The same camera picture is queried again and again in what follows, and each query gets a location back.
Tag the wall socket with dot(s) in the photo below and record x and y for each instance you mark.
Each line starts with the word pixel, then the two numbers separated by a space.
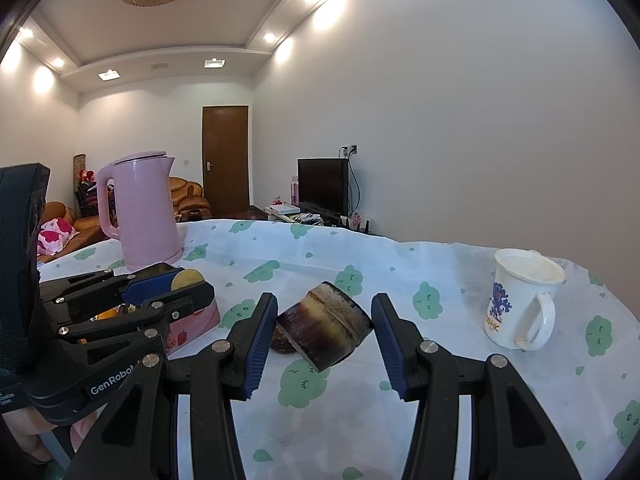
pixel 349 150

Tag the orange leather sofa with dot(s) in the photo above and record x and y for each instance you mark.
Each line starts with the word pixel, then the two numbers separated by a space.
pixel 67 222

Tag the white cloud print tablecloth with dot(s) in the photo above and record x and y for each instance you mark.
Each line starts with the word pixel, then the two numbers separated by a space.
pixel 450 410

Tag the brown wooden door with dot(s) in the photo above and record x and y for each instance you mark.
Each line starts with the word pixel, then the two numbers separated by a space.
pixel 225 160

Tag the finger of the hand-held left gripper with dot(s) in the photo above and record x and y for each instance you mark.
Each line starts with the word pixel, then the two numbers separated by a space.
pixel 190 297
pixel 150 280

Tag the yellow cut sugarcane piece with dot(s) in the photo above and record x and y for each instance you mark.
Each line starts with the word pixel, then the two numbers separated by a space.
pixel 189 277

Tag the brown leather armchair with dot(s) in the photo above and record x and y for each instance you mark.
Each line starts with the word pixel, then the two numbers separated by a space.
pixel 190 195

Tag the black metal rack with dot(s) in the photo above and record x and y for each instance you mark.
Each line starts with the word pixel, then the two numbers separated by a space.
pixel 85 192

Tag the white printed mug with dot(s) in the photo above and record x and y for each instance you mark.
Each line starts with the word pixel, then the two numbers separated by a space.
pixel 505 300

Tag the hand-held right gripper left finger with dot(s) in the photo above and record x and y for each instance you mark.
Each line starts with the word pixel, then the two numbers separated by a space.
pixel 260 345

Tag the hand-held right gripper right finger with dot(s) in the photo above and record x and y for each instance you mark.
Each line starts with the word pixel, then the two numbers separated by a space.
pixel 392 345

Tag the black television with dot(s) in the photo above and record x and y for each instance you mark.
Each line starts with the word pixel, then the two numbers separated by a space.
pixel 322 185

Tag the person's left hand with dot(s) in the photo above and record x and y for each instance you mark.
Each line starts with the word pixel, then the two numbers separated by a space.
pixel 27 435

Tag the pink heart print pillow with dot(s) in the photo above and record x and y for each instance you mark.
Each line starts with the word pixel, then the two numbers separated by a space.
pixel 52 235

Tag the pink electric kettle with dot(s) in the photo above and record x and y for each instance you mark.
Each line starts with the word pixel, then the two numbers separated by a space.
pixel 145 210

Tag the square ceiling light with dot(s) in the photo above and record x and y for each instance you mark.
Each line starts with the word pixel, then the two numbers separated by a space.
pixel 108 75
pixel 214 63

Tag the black router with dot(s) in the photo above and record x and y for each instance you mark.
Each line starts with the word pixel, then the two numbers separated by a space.
pixel 362 225

